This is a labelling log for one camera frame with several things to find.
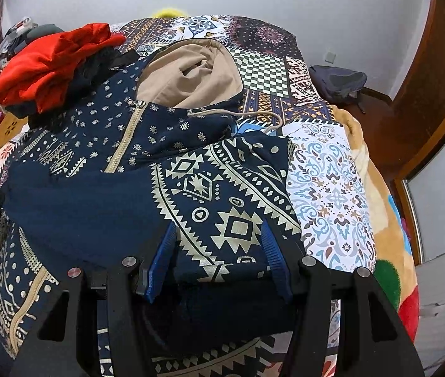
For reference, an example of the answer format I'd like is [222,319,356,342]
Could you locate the navy patterned hooded jacket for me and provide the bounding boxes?
[0,38,303,376]

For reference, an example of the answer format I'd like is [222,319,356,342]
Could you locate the yellow plush blanket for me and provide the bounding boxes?
[330,105,419,340]

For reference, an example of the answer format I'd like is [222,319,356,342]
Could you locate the red folded garment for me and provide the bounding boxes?
[0,23,126,113]

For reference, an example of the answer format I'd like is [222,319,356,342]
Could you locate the black garment under red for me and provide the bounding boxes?
[5,47,140,131]

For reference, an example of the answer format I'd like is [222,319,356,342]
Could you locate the brown wooden door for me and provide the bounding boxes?
[343,0,445,182]

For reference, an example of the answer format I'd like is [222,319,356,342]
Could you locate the patchwork patterned bed sheet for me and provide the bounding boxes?
[0,14,378,377]

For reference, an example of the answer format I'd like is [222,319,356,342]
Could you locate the dark backpack on floor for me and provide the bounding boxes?
[308,65,367,114]

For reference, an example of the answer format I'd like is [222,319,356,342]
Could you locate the yellow pillow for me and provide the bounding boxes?
[152,8,188,18]

